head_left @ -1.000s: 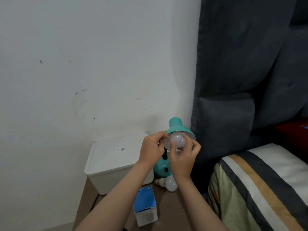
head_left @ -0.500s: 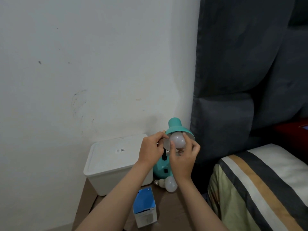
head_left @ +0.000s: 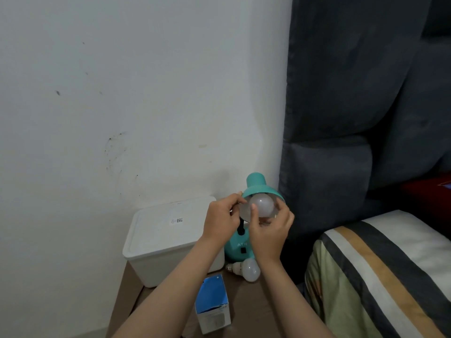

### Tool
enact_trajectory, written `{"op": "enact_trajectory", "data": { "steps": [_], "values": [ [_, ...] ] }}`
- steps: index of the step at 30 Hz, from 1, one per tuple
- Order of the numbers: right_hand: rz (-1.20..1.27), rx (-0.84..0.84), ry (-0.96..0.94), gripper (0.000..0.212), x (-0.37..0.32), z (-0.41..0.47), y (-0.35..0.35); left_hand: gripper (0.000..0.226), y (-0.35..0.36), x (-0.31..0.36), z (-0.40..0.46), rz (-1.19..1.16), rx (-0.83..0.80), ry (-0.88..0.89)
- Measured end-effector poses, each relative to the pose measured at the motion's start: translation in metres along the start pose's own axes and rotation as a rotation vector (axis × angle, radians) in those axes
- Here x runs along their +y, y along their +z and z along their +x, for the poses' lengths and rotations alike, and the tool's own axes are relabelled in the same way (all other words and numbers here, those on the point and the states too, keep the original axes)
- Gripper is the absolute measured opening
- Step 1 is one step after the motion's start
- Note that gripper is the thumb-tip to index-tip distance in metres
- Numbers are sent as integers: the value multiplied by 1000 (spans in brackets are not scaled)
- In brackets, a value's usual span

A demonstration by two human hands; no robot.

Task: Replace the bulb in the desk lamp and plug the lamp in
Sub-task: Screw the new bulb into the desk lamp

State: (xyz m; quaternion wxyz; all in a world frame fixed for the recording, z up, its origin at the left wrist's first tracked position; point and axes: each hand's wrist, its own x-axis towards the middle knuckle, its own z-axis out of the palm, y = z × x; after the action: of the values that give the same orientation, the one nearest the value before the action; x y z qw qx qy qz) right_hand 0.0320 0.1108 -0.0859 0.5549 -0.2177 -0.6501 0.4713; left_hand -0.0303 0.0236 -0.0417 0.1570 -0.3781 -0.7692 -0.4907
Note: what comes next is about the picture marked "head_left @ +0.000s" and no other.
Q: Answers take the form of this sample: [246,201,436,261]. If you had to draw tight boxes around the person's left hand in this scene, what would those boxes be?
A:
[201,193,247,246]

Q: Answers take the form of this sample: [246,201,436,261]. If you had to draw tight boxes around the person's left forearm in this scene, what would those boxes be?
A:
[112,237,228,338]

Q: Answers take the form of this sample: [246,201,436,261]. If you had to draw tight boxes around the teal desk lamp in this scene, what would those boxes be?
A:
[224,173,285,264]

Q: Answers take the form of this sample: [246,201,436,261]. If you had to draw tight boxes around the striped bed cover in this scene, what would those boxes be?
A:
[304,210,451,338]

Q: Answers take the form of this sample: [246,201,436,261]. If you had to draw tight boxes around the dark grey upholstered headboard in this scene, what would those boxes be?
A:
[278,0,451,286]

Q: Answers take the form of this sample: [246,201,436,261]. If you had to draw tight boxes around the red cushion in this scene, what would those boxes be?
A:
[399,173,451,240]

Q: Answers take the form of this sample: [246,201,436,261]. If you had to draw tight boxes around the white frosted light bulb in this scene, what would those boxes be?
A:
[225,258,261,283]
[246,194,276,219]

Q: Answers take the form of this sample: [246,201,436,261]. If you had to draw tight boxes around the white lidded plastic storage box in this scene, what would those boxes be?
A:
[122,196,226,289]

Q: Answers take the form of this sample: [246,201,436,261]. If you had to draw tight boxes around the person's right forearm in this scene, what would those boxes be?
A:
[251,258,336,338]

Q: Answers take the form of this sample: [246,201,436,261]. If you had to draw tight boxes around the person's right hand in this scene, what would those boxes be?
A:
[245,198,295,265]

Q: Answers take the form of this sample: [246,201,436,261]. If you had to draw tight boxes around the blue and white bulb carton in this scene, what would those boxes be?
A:
[194,273,232,335]

